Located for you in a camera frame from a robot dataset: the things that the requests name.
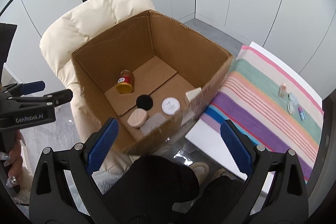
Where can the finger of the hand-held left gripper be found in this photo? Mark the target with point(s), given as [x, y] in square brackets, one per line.
[50, 99]
[32, 87]

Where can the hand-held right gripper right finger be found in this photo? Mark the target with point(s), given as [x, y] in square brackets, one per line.
[236, 148]

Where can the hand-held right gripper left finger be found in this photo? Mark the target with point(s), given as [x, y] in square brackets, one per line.
[102, 145]

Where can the beige oval makeup sponge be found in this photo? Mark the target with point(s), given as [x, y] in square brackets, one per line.
[137, 118]

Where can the black round powder puff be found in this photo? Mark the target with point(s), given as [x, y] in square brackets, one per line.
[144, 102]

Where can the cream square cosmetic box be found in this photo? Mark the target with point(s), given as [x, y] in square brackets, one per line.
[192, 95]

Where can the white round cosmetic jar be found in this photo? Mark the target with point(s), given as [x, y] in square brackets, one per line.
[171, 106]

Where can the brown cardboard box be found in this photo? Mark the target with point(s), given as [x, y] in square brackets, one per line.
[168, 40]

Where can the person's left hand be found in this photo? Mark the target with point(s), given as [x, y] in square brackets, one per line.
[15, 161]

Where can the person's beige shoe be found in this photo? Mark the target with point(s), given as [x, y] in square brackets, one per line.
[200, 171]
[223, 174]

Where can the striped pastel cloth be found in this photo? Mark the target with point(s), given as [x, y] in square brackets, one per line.
[252, 98]

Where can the clear plastic wrap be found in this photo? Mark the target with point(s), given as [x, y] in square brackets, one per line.
[183, 154]

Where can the translucent square plastic lid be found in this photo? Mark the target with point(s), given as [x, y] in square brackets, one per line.
[155, 123]

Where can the clear small tube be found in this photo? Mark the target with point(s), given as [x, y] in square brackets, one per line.
[290, 108]

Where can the red jar with gold lid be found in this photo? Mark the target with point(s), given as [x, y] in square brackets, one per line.
[125, 81]

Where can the person's black pants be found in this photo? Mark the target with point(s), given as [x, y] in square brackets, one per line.
[157, 187]

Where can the small bottle with pink cap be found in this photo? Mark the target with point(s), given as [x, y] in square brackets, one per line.
[282, 90]

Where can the small blue purple bottle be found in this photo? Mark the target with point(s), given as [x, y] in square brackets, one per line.
[301, 113]

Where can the light blue round case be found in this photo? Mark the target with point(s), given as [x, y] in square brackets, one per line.
[293, 98]

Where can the cream padded chair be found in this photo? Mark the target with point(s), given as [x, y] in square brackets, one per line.
[99, 16]

